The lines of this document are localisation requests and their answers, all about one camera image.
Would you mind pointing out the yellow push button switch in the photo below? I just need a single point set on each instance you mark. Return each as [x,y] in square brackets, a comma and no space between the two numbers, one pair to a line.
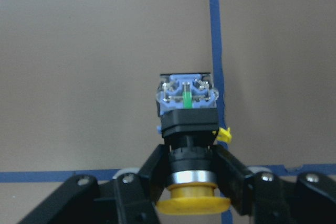
[187,108]

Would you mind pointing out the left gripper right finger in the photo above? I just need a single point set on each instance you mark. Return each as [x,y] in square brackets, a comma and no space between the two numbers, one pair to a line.
[267,198]

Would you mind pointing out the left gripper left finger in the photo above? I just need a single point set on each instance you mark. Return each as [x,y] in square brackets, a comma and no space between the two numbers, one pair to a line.
[128,198]

